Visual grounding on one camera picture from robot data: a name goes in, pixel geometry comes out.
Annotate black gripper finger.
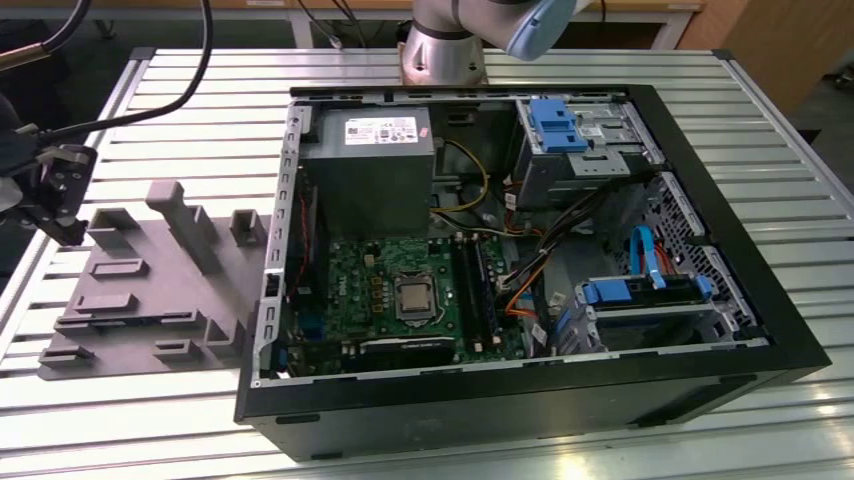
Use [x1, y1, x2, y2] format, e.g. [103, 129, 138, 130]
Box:
[29, 143, 98, 246]

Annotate RAM slot with white clips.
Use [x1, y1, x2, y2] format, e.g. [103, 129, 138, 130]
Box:
[457, 233, 484, 351]

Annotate grey plastic parts rack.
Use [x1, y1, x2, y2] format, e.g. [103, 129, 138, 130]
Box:
[35, 180, 281, 382]

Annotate grey power supply unit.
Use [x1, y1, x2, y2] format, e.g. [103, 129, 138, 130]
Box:
[296, 103, 438, 239]

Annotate green motherboard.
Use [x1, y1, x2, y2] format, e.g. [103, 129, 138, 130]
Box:
[285, 232, 534, 374]

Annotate CPU socket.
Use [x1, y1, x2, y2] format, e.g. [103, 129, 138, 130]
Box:
[388, 268, 448, 329]

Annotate silver CPU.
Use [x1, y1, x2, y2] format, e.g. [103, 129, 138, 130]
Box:
[397, 285, 434, 312]

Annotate metal socket cover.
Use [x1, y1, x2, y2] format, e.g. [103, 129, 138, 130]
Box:
[390, 272, 442, 325]

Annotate black graphics card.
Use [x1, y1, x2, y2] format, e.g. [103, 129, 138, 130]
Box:
[338, 333, 458, 374]

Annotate black open PC case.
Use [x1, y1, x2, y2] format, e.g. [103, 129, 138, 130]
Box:
[232, 83, 833, 462]

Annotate metal drive cage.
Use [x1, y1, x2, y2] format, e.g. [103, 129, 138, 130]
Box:
[512, 97, 668, 211]

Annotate hard disk in blue carrier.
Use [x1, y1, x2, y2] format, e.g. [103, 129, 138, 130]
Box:
[576, 276, 715, 314]

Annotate metal disk bay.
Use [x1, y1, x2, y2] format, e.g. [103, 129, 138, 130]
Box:
[572, 276, 741, 356]

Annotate wooden desk with white legs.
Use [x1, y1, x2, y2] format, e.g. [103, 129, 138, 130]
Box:
[85, 0, 708, 50]

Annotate brown wooden cabinet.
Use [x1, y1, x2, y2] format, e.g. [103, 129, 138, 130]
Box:
[676, 0, 854, 116]

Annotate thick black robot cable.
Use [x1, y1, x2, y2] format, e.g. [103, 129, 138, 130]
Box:
[35, 0, 216, 141]

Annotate thin red wire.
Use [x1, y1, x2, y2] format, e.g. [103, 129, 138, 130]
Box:
[296, 185, 318, 266]

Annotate wire locking lever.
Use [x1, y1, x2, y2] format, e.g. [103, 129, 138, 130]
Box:
[430, 273, 449, 327]

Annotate yellow wire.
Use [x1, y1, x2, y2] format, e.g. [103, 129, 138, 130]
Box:
[429, 139, 492, 216]

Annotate orange wires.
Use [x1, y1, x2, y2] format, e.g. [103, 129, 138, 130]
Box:
[502, 247, 558, 320]

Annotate blue plastic bay bracket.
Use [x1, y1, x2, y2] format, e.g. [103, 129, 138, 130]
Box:
[529, 98, 589, 154]

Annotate black cable bundle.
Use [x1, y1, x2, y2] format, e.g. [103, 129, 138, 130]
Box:
[496, 172, 661, 291]

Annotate pale blue flat wire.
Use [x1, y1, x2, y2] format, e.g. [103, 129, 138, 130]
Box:
[550, 305, 576, 352]

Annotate blue looped disk wire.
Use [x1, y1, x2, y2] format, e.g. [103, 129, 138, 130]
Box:
[628, 225, 668, 291]

